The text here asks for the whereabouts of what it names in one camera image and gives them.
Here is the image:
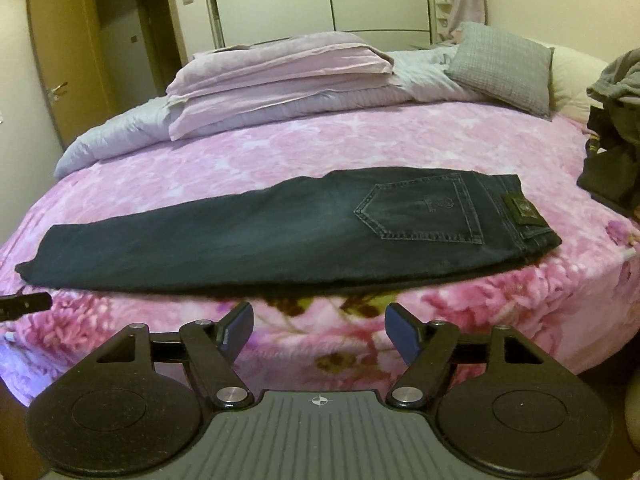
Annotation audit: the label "pink floral blanket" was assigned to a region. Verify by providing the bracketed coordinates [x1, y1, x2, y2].
[0, 97, 640, 406]

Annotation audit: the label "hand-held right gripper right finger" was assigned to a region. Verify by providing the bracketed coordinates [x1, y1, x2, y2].
[385, 302, 546, 408]

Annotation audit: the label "folded pink bedsheets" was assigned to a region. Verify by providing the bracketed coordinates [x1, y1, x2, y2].
[165, 31, 401, 142]

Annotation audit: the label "grey square pillow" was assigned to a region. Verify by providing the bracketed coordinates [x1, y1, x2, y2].
[444, 21, 556, 120]

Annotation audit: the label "dark blue denim pants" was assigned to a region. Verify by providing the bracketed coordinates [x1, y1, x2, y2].
[15, 170, 562, 297]

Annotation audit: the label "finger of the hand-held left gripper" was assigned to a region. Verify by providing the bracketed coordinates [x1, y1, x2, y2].
[0, 292, 52, 320]

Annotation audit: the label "small white wall shelf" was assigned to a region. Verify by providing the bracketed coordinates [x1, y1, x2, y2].
[432, 0, 454, 43]

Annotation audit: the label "cream pillow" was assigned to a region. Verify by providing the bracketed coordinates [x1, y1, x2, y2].
[550, 45, 608, 123]

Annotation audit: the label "light grey duvet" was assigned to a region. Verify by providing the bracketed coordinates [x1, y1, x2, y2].
[54, 42, 463, 181]

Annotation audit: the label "wooden door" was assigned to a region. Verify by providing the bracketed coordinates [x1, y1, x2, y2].
[26, 0, 113, 148]

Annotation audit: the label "grey crumpled garment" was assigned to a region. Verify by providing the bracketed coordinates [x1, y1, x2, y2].
[586, 47, 640, 156]

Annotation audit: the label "dark crumpled garment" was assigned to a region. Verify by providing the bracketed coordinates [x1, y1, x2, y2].
[576, 105, 640, 218]

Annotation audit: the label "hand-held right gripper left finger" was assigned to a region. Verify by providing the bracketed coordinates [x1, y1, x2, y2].
[95, 301, 255, 409]

